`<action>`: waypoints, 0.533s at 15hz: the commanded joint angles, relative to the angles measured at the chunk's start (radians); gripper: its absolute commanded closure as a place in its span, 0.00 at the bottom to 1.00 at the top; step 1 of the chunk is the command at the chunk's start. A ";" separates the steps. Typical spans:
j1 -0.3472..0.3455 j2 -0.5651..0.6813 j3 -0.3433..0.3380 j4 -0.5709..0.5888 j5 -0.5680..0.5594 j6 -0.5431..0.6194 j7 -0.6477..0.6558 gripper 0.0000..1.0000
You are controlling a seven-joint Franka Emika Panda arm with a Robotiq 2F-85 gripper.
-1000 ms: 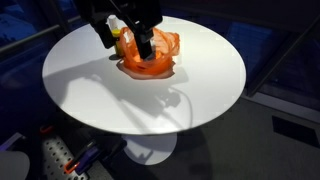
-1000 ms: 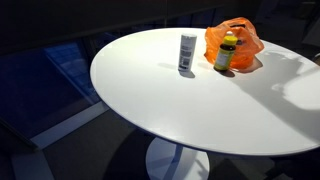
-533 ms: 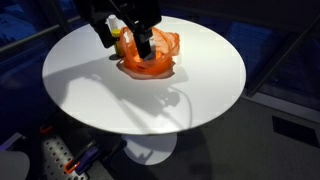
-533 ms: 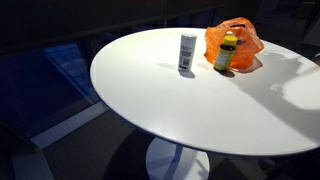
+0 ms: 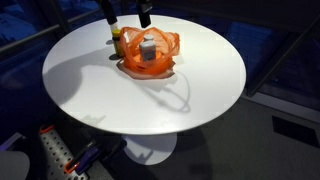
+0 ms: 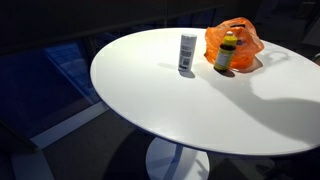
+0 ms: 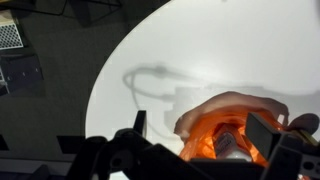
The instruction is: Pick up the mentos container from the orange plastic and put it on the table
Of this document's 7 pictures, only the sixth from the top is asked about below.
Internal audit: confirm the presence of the white square labelled container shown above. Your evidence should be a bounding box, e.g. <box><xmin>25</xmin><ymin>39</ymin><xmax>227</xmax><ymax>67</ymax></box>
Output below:
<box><xmin>177</xmin><ymin>32</ymin><xmax>198</xmax><ymax>73</ymax></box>

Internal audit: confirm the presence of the yellow cap dark bottle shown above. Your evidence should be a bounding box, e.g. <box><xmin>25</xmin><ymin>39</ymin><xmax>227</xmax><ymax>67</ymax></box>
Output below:
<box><xmin>213</xmin><ymin>30</ymin><xmax>239</xmax><ymax>72</ymax></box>

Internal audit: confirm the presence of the orange plastic bag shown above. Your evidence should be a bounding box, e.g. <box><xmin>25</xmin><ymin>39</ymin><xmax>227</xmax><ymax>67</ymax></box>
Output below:
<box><xmin>203</xmin><ymin>17</ymin><xmax>265</xmax><ymax>70</ymax></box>

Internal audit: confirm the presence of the white table pedestal base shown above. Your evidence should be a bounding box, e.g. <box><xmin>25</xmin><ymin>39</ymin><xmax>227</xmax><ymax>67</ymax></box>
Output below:
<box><xmin>145</xmin><ymin>136</ymin><xmax>210</xmax><ymax>180</ymax></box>

